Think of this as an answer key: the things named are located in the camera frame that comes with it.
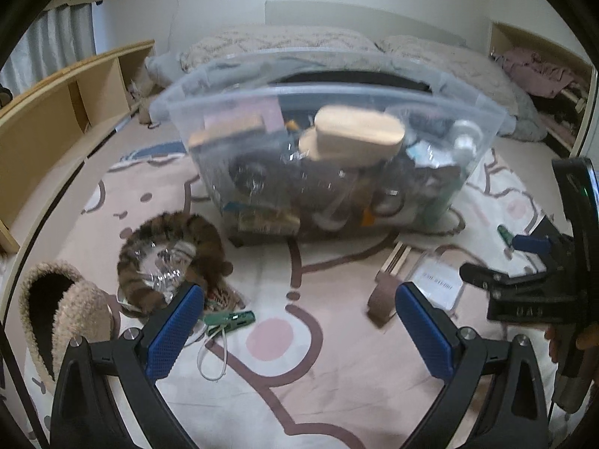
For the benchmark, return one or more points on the brown furry scrunchie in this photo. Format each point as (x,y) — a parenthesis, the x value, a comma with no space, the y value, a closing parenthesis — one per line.
(167,251)

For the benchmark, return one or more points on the right hand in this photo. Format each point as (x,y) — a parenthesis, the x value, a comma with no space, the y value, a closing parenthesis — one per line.
(587,339)

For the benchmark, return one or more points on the wooden comb box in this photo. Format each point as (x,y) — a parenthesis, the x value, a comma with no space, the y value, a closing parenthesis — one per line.
(396,259)

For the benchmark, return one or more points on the wooden bedside shelf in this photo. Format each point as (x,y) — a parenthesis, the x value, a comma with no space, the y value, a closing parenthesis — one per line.
(58,122)

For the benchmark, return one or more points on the beige textured pillow right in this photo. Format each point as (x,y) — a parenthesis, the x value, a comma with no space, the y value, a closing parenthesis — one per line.
(469,66)

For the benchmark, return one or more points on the beige textured pillow left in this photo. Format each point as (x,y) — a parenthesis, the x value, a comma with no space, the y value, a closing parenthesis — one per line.
(242,39)

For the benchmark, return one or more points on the pink small box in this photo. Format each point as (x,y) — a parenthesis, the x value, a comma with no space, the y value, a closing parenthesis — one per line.
(272,115)

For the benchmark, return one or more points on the beige fluffy slipper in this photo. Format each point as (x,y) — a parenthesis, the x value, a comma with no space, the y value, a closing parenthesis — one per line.
(56,303)

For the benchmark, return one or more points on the brown tape roll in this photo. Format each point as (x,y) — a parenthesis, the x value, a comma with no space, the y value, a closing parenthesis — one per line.
(381,306)

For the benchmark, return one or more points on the green clip with cord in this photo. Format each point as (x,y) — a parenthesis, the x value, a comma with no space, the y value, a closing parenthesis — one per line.
(218,325)

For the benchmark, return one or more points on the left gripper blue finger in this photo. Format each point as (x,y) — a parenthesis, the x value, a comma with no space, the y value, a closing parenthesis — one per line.
(531,244)
(147,355)
(455,356)

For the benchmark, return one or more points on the clear plastic storage bin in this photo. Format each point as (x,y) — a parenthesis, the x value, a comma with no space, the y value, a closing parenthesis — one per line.
(263,187)

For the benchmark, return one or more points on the oval wooden block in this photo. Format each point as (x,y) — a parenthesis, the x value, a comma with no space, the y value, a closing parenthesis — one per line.
(352,137)

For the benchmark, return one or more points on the grey curtain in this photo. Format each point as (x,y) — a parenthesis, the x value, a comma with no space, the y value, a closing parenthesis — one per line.
(57,39)

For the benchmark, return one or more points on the beige textured pillow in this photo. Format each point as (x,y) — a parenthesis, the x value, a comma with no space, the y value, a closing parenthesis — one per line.
(242,39)
(469,66)

